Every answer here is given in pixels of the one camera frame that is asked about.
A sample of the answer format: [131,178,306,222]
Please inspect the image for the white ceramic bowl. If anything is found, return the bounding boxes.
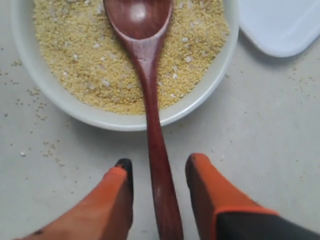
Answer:
[10,0,240,132]

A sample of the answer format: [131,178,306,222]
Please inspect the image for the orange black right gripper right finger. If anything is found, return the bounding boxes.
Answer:
[185,153,320,240]

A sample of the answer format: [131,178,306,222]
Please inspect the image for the dark red wooden spoon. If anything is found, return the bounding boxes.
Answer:
[103,0,184,240]

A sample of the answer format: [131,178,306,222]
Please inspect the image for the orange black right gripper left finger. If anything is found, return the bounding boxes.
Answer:
[24,158,134,240]

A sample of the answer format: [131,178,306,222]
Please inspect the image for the white rectangular plastic tray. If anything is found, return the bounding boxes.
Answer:
[239,0,320,58]

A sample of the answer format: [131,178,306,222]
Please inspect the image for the yellow millet grains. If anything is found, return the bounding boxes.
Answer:
[33,0,229,115]

